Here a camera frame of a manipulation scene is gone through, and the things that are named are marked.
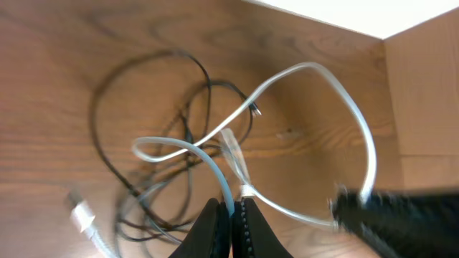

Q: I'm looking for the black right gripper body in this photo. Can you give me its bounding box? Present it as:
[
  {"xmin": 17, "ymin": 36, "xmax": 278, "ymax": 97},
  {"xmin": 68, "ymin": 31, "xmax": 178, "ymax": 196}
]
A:
[{"xmin": 331, "ymin": 188, "xmax": 458, "ymax": 258}]

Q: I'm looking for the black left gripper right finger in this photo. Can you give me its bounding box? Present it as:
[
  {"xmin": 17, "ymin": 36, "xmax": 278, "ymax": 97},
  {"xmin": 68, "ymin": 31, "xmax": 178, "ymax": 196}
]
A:
[{"xmin": 232, "ymin": 198, "xmax": 293, "ymax": 258}]

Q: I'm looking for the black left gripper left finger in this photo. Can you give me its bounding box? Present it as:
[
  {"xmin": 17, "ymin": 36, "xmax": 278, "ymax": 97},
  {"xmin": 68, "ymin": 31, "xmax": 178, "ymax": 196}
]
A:
[{"xmin": 169, "ymin": 198, "xmax": 231, "ymax": 258}]

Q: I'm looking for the white USB cable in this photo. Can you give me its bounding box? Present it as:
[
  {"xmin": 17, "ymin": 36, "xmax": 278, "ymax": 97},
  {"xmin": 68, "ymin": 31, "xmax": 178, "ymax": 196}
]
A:
[{"xmin": 67, "ymin": 61, "xmax": 378, "ymax": 258}]

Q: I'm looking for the thin black USB cable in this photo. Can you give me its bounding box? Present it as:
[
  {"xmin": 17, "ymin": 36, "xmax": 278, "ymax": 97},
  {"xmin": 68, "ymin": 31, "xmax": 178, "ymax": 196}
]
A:
[{"xmin": 114, "ymin": 79, "xmax": 262, "ymax": 243}]

